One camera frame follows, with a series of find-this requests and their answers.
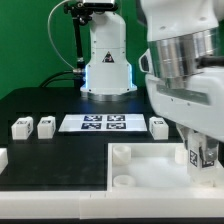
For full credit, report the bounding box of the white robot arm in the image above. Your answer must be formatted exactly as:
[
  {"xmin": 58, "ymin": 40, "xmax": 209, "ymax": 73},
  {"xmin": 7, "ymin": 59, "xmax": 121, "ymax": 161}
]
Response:
[{"xmin": 81, "ymin": 0, "xmax": 224, "ymax": 168}]

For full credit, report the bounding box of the white sheet with markers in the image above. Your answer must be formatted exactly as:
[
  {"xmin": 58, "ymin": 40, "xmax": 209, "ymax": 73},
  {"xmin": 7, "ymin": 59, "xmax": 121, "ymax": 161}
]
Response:
[{"xmin": 59, "ymin": 114, "xmax": 147, "ymax": 132}]

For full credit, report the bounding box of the grey cable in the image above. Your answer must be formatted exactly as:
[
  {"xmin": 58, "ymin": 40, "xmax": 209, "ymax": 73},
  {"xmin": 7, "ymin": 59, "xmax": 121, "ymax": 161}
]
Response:
[{"xmin": 47, "ymin": 0, "xmax": 78, "ymax": 71}]

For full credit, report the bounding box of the black cable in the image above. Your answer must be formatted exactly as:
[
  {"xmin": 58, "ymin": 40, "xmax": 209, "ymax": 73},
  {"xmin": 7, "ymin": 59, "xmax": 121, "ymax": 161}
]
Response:
[{"xmin": 39, "ymin": 70, "xmax": 83, "ymax": 89}]

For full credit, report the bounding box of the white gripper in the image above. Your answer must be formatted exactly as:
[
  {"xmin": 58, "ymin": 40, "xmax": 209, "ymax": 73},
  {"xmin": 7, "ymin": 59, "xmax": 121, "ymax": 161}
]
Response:
[{"xmin": 139, "ymin": 49, "xmax": 224, "ymax": 167}]

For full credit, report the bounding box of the white square table top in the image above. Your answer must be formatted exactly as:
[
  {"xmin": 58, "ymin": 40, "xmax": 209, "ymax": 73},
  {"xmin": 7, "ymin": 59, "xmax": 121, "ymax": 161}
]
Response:
[{"xmin": 107, "ymin": 143, "xmax": 224, "ymax": 192}]

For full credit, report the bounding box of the white front fence wall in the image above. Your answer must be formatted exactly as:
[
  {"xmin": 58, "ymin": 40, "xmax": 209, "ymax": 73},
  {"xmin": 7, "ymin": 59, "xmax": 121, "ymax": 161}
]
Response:
[{"xmin": 0, "ymin": 188, "xmax": 224, "ymax": 219}]

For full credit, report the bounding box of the white left fence block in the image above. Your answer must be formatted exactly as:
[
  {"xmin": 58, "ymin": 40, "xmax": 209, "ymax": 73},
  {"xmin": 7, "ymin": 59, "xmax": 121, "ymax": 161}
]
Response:
[{"xmin": 0, "ymin": 148, "xmax": 8, "ymax": 174}]

